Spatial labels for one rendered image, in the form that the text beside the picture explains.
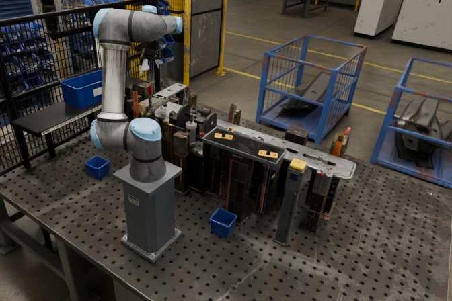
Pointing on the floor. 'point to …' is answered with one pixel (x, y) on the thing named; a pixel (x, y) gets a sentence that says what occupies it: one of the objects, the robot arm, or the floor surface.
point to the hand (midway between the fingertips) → (148, 72)
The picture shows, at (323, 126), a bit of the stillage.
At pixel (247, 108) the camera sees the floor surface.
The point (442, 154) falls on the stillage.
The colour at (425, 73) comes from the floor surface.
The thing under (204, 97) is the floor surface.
